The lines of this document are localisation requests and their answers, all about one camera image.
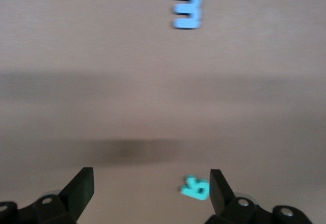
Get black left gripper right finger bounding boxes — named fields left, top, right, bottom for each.
left=203, top=169, right=313, bottom=224

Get blue foam letter E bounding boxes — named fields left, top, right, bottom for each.
left=173, top=0, right=202, bottom=30

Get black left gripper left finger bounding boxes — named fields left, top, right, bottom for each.
left=0, top=167, right=95, bottom=224

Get teal foam letter R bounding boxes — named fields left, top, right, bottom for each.
left=180, top=175, right=211, bottom=201

